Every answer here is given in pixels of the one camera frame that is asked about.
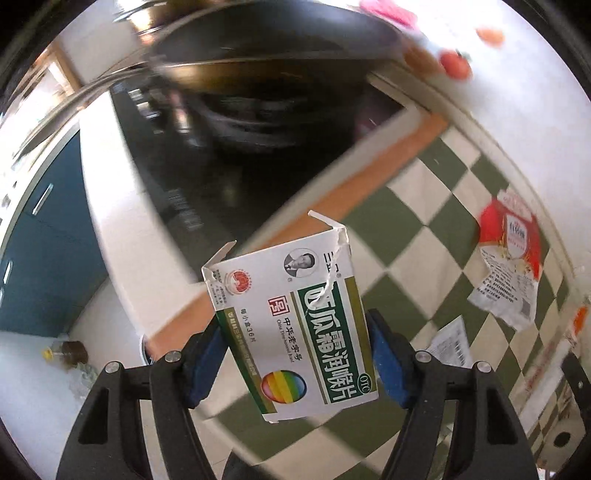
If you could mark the white paper leaflet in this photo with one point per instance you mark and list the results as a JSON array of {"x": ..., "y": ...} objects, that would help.
[{"x": 450, "y": 344}]

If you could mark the crumpled plastic bags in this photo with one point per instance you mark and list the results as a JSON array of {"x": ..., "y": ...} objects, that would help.
[{"x": 83, "y": 383}]

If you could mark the green white checkered tablecloth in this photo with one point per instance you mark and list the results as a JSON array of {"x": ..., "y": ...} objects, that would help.
[{"x": 415, "y": 217}]

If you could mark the green white medicine box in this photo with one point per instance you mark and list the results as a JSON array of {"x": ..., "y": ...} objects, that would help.
[{"x": 300, "y": 332}]

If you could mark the pink wall sticker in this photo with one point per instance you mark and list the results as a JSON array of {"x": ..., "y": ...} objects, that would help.
[{"x": 388, "y": 11}]

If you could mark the round dark trash bin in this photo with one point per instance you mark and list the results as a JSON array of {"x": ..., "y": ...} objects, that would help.
[{"x": 146, "y": 350}]

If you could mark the black gas stove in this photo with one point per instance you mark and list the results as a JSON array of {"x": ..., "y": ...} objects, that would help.
[{"x": 231, "y": 161}]

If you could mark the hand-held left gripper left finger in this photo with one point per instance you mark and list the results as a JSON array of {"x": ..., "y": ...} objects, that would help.
[{"x": 205, "y": 369}]

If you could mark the oil bottle yellow cap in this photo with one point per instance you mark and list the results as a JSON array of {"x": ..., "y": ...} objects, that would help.
[{"x": 69, "y": 353}]

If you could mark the red white plastic package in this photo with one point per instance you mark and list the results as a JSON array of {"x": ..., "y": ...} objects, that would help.
[{"x": 508, "y": 258}]

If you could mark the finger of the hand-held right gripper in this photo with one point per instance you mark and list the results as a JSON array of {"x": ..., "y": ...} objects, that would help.
[{"x": 577, "y": 378}]

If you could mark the blue kitchen cabinet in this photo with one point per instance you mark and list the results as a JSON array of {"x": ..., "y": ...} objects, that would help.
[{"x": 46, "y": 258}]

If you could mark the red fruit wall sticker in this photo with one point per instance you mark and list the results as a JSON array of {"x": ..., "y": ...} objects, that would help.
[{"x": 455, "y": 65}]

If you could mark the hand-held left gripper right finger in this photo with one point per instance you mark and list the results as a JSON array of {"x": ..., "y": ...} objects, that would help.
[{"x": 390, "y": 364}]

